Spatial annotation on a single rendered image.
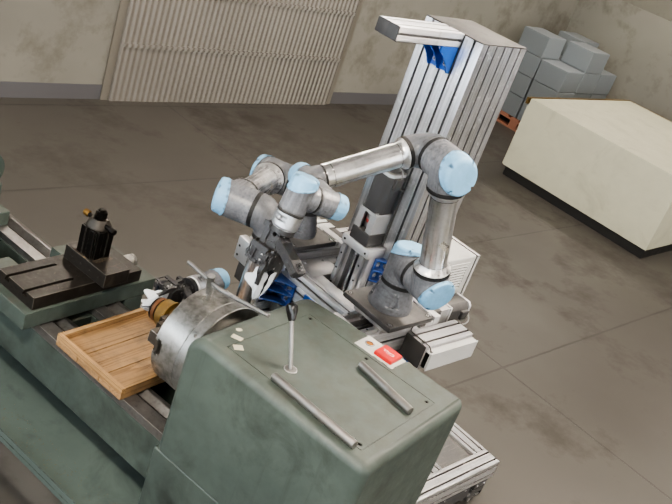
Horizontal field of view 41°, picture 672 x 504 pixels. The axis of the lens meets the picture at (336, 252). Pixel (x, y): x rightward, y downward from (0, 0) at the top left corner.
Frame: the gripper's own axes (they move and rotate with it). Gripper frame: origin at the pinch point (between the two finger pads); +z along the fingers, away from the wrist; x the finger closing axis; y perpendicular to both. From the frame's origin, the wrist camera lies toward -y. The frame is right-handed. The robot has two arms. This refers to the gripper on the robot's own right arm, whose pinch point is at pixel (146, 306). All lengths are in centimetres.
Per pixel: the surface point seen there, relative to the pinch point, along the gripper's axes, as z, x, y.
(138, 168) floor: -236, -108, 243
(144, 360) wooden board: -2.3, -19.1, -2.7
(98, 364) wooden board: 13.5, -17.1, 0.4
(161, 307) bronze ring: -0.1, 3.1, -5.4
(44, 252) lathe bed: -15, -22, 64
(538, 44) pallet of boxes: -767, -11, 221
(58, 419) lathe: 7, -54, 17
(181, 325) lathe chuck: 9.2, 10.1, -21.6
